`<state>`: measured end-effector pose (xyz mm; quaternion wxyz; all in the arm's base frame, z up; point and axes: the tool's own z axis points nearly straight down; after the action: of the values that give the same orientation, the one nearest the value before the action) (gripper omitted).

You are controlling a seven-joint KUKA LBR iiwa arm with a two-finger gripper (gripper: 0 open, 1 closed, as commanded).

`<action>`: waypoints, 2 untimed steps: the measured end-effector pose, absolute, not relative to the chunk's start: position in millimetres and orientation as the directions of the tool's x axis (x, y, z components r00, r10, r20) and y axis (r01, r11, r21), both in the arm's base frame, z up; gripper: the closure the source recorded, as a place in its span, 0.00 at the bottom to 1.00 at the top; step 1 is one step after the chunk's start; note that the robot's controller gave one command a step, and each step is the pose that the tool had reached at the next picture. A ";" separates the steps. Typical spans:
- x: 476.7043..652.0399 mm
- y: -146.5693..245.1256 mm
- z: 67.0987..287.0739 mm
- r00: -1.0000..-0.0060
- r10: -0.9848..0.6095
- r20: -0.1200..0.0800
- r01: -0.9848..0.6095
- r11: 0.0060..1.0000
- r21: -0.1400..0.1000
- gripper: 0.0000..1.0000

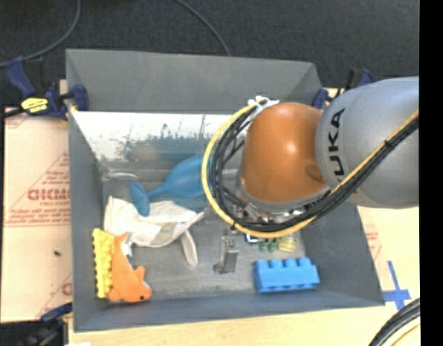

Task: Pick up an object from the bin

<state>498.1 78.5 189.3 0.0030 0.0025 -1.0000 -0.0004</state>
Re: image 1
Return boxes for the white cloth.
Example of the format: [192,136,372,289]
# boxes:
[104,195,205,268]

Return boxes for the grey metal bin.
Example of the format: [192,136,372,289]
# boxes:
[65,48,385,333]

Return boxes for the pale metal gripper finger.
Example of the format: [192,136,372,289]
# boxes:
[213,229,227,275]
[223,236,240,274]

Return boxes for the brown cardboard board red print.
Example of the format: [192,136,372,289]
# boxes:
[0,106,385,324]

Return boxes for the yellow studded toy block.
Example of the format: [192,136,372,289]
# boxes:
[92,228,116,299]

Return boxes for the blue toy brick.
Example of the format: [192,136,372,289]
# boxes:
[253,257,321,294]

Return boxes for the blue plastic goblet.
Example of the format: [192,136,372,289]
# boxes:
[129,153,215,218]

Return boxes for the orange toy fish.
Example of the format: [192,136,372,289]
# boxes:
[106,231,154,304]

